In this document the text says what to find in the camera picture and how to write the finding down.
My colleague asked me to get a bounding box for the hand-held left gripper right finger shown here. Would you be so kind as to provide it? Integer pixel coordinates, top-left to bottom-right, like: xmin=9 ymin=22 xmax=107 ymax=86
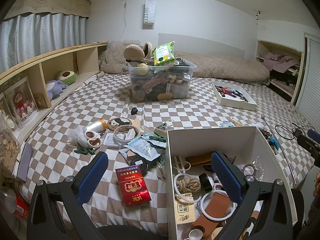
xmin=211 ymin=151 xmax=294 ymax=240

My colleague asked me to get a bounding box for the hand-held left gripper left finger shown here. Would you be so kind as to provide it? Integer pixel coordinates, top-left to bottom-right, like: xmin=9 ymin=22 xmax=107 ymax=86
xmin=27 ymin=151 xmax=109 ymax=240

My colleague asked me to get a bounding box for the red cigarette box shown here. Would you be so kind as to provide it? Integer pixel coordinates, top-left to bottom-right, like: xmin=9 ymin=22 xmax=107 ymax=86
xmin=116 ymin=166 xmax=152 ymax=207

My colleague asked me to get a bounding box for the white storage box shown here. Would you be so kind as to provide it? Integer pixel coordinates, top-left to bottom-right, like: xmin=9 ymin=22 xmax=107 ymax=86
xmin=166 ymin=126 xmax=302 ymax=240

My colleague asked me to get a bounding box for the black round container white label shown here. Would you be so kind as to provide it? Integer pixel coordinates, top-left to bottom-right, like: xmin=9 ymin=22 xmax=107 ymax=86
xmin=129 ymin=157 xmax=149 ymax=174

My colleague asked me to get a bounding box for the small black round tin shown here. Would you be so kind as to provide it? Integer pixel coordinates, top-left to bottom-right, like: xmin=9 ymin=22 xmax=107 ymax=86
xmin=199 ymin=173 xmax=214 ymax=190

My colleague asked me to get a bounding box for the dark green clothes peg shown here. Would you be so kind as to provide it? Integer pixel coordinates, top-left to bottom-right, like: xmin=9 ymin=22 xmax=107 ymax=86
xmin=73 ymin=147 xmax=96 ymax=156

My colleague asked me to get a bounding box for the metal back scratcher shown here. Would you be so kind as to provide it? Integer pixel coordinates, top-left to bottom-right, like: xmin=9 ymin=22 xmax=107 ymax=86
xmin=261 ymin=115 xmax=298 ymax=188

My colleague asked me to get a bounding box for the clear plastic bag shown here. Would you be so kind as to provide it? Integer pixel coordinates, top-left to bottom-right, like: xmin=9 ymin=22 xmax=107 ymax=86
xmin=237 ymin=154 xmax=265 ymax=181

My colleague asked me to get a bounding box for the white cotton wad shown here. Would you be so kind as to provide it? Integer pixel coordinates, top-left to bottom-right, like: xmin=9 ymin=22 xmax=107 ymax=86
xmin=67 ymin=125 xmax=87 ymax=146

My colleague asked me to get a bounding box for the clear tape roll orange core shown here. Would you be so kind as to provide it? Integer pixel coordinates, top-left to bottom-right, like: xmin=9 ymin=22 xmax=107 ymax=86
xmin=86 ymin=118 xmax=106 ymax=133

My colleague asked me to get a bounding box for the beige printed packet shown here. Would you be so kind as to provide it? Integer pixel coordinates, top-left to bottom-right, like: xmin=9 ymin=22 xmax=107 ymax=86
xmin=174 ymin=196 xmax=198 ymax=227

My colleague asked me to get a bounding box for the white sliding door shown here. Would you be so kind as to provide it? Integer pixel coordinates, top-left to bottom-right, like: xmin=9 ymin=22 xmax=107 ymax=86
xmin=294 ymin=32 xmax=320 ymax=122

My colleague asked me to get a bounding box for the silver blue foil sachet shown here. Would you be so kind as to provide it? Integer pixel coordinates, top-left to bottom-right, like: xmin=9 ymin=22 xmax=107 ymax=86
xmin=126 ymin=137 xmax=162 ymax=161

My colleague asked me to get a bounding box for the round panda wooden coaster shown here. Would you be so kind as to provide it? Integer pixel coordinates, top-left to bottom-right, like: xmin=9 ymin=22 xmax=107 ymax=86
xmin=107 ymin=117 xmax=132 ymax=131

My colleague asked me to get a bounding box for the wooden wedge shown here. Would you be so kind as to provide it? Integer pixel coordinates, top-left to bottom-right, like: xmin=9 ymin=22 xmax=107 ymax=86
xmin=131 ymin=118 xmax=143 ymax=131

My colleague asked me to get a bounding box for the checkered bed sheet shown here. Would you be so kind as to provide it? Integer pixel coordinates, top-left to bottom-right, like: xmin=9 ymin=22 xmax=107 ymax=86
xmin=15 ymin=74 xmax=316 ymax=230

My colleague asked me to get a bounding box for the grey notebook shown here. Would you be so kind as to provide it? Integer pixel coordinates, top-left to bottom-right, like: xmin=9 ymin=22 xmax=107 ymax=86
xmin=15 ymin=142 xmax=34 ymax=182

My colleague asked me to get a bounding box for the open closet with clothes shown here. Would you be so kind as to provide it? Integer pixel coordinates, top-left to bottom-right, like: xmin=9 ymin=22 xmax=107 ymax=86
xmin=256 ymin=39 xmax=305 ymax=103

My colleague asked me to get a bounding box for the white shallow tray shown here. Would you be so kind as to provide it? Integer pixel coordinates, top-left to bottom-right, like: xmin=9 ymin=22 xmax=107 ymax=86
xmin=212 ymin=81 xmax=257 ymax=111

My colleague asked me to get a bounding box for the clear bottle red label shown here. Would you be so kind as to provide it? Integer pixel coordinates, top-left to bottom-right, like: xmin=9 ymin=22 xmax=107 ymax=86
xmin=0 ymin=187 xmax=30 ymax=221

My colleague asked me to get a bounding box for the clear jar of tan pieces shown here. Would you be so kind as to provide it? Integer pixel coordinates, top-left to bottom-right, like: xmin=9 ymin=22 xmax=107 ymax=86
xmin=0 ymin=127 xmax=21 ymax=173

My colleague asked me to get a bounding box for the purple plush toy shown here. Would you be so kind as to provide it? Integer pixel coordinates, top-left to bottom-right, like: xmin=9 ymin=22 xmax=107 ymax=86
xmin=46 ymin=80 xmax=68 ymax=100

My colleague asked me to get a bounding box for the green avocado plush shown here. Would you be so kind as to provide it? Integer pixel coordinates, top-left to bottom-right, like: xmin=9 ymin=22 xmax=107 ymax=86
xmin=56 ymin=70 xmax=77 ymax=85

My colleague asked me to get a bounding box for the boxed red-dress bear doll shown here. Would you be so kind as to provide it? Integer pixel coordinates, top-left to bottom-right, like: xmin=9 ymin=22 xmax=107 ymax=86
xmin=4 ymin=77 xmax=40 ymax=128

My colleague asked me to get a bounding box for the beige fluffy blanket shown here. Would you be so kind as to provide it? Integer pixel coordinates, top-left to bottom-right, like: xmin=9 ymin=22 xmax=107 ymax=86
xmin=99 ymin=40 xmax=270 ymax=87

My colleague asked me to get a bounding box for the clear plastic storage bin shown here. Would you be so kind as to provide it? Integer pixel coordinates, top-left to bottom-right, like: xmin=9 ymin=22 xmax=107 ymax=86
xmin=125 ymin=60 xmax=198 ymax=103

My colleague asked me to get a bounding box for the wooden bedside shelf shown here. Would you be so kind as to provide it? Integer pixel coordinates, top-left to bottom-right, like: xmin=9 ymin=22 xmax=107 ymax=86
xmin=0 ymin=42 xmax=108 ymax=142

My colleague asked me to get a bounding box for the brown plush slipper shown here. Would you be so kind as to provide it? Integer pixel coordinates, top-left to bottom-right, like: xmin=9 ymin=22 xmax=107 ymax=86
xmin=123 ymin=44 xmax=145 ymax=61
xmin=143 ymin=41 xmax=154 ymax=58

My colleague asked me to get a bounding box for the green snack packet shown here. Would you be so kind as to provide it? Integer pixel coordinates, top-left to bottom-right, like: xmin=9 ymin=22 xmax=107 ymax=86
xmin=152 ymin=42 xmax=177 ymax=67

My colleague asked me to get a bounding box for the grey curtain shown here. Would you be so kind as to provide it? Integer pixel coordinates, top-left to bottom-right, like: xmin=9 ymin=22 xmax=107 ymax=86
xmin=0 ymin=12 xmax=87 ymax=75

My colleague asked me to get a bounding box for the white hanging bag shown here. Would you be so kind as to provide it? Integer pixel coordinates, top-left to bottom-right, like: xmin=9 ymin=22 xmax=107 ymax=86
xmin=143 ymin=0 xmax=157 ymax=29

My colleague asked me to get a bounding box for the beige printed valance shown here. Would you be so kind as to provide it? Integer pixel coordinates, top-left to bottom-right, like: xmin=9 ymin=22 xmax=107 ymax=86
xmin=4 ymin=0 xmax=91 ymax=21

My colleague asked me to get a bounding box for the black cable loop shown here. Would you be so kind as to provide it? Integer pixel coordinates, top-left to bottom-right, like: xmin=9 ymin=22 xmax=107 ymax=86
xmin=274 ymin=123 xmax=310 ymax=142

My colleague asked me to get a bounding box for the pink double ring holder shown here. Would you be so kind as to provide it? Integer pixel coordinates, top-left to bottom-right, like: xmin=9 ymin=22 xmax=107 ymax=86
xmin=84 ymin=131 xmax=102 ymax=149

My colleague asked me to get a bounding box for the rope knot ball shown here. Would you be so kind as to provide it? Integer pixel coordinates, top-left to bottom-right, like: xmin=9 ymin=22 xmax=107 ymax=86
xmin=174 ymin=174 xmax=202 ymax=194

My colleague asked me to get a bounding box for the white plastic ring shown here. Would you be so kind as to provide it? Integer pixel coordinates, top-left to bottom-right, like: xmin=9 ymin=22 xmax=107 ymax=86
xmin=201 ymin=191 xmax=238 ymax=222

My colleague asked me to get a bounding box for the thin white ring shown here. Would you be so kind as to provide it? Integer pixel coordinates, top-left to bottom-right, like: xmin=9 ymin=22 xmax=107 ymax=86
xmin=174 ymin=172 xmax=202 ymax=203

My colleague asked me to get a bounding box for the white hanging cable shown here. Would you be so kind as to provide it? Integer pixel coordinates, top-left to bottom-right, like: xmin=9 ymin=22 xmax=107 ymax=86
xmin=110 ymin=0 xmax=129 ymax=43

